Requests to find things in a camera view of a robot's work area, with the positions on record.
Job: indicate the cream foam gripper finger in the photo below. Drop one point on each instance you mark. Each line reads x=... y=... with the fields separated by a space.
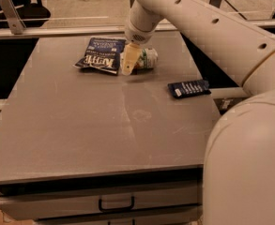
x=130 y=57

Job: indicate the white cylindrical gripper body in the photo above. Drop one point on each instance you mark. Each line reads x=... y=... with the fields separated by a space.
x=136 y=34

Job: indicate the crushed silver 7up can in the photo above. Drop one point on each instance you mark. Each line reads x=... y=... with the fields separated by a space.
x=147 y=59

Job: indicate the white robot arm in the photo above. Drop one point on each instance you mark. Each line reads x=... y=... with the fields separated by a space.
x=239 y=166

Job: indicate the blue Kettle chip bag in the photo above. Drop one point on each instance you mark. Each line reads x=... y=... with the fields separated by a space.
x=103 y=53

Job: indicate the lower grey drawer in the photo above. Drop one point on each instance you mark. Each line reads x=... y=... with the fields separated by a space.
x=188 y=212

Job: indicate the left metal railing bracket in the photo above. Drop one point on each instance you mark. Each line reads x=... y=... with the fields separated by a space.
x=15 y=23

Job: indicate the grey drawer with black handle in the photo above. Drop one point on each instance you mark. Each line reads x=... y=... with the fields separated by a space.
x=101 y=200

